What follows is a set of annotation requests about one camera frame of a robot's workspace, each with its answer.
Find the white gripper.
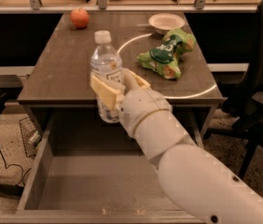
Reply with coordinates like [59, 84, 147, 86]
[90, 68, 172, 138]

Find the clear plastic water bottle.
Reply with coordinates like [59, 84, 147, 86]
[90, 30, 124, 123]

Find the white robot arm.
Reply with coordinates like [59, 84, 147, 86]
[90, 69, 263, 224]

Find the grey cabinet with drawer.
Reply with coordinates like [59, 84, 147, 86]
[18, 11, 223, 132]

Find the open grey top drawer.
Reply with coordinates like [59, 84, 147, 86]
[0, 110, 204, 224]

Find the green chip bag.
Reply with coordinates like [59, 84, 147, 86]
[137, 28, 196, 80]

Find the white bowl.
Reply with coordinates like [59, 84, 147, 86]
[148, 13, 185, 35]

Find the red apple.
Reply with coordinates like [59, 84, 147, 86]
[70, 8, 90, 29]

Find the black office chair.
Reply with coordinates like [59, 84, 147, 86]
[204, 0, 263, 178]

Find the black wire basket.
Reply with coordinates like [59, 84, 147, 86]
[20, 117, 41, 159]

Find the black cable on floor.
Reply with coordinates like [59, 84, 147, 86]
[0, 128, 33, 188]

